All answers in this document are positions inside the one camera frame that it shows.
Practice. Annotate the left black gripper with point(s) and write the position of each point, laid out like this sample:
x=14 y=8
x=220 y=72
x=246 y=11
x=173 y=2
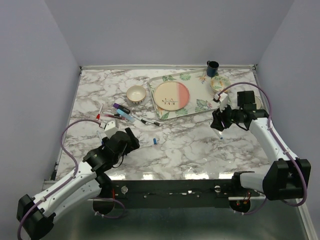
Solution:
x=133 y=141

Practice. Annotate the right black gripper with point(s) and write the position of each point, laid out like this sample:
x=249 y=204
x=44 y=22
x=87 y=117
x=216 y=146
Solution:
x=217 y=119

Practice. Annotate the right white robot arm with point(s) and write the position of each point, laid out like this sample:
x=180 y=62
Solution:
x=288 y=175

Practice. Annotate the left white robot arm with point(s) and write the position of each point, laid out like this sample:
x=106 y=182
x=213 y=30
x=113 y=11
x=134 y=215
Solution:
x=37 y=214

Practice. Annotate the pink red pen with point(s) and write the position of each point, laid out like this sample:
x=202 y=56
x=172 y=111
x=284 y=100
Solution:
x=115 y=116

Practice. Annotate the light blue highlighter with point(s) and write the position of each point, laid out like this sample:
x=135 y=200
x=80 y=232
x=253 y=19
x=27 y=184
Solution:
x=125 y=115

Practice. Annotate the blue cap thin marker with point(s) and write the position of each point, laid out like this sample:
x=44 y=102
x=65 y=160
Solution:
x=100 y=137

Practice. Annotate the purple highlighter black cap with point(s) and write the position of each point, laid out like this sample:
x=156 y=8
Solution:
x=122 y=108

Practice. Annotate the floral yellow rimmed bowl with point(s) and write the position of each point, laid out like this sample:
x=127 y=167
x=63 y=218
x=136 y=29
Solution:
x=218 y=83

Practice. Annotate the floral rectangular serving tray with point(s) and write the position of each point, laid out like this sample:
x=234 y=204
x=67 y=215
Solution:
x=199 y=86

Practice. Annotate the teal rimmed white bowl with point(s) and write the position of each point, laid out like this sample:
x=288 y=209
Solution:
x=258 y=103

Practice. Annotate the red cap whiteboard marker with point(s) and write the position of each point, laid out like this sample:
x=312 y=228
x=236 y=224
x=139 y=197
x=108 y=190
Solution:
x=99 y=112

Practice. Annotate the white bowl blue stripes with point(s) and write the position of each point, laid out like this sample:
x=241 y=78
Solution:
x=136 y=94

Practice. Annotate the cream and pink plate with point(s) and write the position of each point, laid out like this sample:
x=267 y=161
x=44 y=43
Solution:
x=171 y=95

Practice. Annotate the dark blue mug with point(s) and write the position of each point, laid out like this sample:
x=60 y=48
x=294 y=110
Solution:
x=212 y=68

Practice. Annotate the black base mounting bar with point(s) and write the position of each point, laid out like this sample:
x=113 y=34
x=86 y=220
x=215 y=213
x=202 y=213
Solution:
x=190 y=193

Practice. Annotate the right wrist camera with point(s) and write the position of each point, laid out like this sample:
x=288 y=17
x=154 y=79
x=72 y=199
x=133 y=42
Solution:
x=222 y=99

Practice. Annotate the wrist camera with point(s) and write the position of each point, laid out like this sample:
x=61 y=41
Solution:
x=222 y=99
x=111 y=128

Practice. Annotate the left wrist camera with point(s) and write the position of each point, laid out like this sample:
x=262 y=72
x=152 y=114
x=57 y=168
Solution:
x=111 y=128

